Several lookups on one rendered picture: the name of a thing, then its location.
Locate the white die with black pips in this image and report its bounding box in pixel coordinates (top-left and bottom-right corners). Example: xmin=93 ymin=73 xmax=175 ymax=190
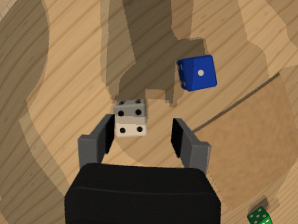
xmin=113 ymin=99 xmax=148 ymax=137

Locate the green die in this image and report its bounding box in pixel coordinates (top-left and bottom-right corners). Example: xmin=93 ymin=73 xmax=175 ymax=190
xmin=247 ymin=206 xmax=273 ymax=224

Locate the blue die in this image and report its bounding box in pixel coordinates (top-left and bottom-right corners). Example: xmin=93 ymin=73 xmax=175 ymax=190
xmin=177 ymin=55 xmax=217 ymax=92

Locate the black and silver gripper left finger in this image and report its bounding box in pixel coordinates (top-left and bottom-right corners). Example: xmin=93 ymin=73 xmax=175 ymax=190
xmin=78 ymin=114 xmax=115 ymax=170

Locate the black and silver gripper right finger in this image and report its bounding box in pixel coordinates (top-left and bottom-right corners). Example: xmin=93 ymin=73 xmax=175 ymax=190
xmin=171 ymin=118 xmax=212 ymax=176

